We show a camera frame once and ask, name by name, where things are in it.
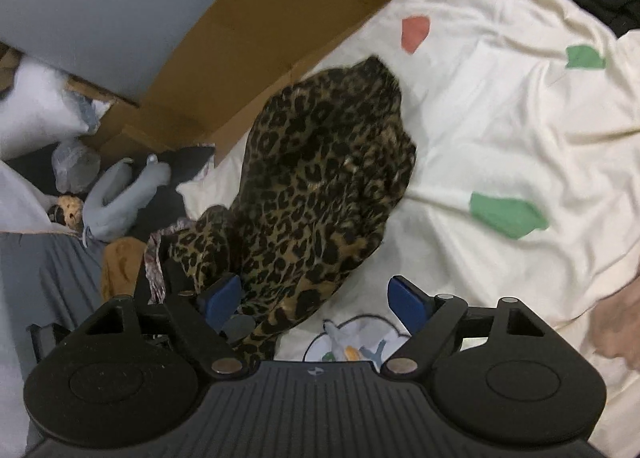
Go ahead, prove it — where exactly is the cream bear print bedsheet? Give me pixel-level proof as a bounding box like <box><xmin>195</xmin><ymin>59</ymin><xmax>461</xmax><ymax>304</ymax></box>
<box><xmin>177</xmin><ymin>0</ymin><xmax>640</xmax><ymax>448</ymax></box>

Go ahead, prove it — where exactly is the brown cardboard sheet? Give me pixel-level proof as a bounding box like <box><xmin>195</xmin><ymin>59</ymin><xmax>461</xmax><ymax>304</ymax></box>
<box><xmin>83</xmin><ymin>0</ymin><xmax>389</xmax><ymax>164</ymax></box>

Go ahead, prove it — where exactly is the grey blue blanket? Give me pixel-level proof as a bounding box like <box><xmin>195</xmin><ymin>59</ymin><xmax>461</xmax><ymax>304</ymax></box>
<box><xmin>1</xmin><ymin>233</ymin><xmax>105</xmax><ymax>457</ymax></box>

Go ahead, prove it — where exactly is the black garment in pile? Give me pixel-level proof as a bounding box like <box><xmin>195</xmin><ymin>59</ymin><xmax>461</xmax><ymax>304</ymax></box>
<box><xmin>127</xmin><ymin>146</ymin><xmax>215</xmax><ymax>242</ymax></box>

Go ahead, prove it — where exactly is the leopard print garment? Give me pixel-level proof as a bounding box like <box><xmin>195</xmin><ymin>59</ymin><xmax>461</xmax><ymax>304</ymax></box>
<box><xmin>167</xmin><ymin>56</ymin><xmax>416</xmax><ymax>365</ymax></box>

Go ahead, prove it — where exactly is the mustard brown garment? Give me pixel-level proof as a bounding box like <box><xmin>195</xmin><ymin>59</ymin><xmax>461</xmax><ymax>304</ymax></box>
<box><xmin>101</xmin><ymin>237</ymin><xmax>146</xmax><ymax>303</ymax></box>

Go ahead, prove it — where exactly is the grey neck pillow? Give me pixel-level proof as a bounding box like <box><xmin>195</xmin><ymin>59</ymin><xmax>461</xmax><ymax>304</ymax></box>
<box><xmin>82</xmin><ymin>155</ymin><xmax>171</xmax><ymax>242</ymax></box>

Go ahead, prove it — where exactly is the leopard plush toy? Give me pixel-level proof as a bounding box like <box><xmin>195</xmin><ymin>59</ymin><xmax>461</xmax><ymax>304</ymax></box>
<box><xmin>48</xmin><ymin>195</ymin><xmax>84</xmax><ymax>233</ymax></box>

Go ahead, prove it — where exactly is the paisley patterned scarf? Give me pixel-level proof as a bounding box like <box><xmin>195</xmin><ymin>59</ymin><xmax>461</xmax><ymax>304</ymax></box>
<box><xmin>142</xmin><ymin>218</ymin><xmax>195</xmax><ymax>305</ymax></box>

